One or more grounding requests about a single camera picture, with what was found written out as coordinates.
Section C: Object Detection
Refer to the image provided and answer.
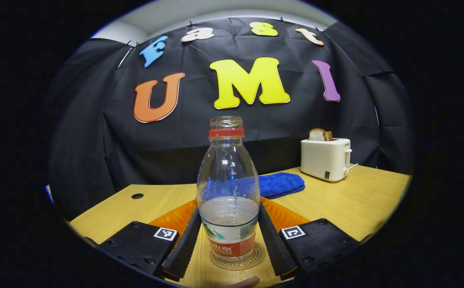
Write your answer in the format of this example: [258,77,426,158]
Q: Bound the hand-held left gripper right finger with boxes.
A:
[258,196,362,281]

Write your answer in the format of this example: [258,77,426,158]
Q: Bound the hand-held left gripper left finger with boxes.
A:
[98,199,202,280]

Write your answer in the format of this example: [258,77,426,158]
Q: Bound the round cork coaster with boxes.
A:
[210,242,266,271]

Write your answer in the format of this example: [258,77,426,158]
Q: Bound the clear plastic water bottle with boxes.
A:
[196,116,261,258]

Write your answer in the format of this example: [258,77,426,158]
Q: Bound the blue towel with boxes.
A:
[258,172,306,199]

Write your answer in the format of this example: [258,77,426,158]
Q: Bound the white toaster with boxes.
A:
[300,138,353,182]

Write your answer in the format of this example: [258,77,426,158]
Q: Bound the black backdrop cloth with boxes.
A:
[48,17,414,220]

